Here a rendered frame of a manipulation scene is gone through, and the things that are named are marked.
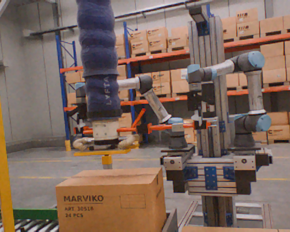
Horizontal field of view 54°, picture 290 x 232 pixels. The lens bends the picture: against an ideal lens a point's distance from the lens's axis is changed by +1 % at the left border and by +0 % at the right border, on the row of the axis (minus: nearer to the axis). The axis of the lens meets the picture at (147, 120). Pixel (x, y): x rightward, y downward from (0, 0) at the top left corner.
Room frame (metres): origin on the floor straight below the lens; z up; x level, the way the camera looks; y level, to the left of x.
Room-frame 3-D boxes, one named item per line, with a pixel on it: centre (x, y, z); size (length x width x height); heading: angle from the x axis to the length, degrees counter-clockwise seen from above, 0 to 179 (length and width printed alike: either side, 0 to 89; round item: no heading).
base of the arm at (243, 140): (2.06, -0.68, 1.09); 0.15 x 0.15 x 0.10
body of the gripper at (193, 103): (1.70, -0.29, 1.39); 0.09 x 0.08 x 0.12; 76
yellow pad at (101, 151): (1.74, 0.29, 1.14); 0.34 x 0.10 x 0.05; 77
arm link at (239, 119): (2.05, -0.69, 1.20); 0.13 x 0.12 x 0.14; 28
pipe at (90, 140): (1.83, 0.27, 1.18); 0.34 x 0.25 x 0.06; 77
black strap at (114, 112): (1.83, 0.27, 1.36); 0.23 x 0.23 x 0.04
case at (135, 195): (1.85, 0.26, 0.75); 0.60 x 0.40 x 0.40; 78
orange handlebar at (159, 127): (1.90, 0.05, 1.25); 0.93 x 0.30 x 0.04; 77
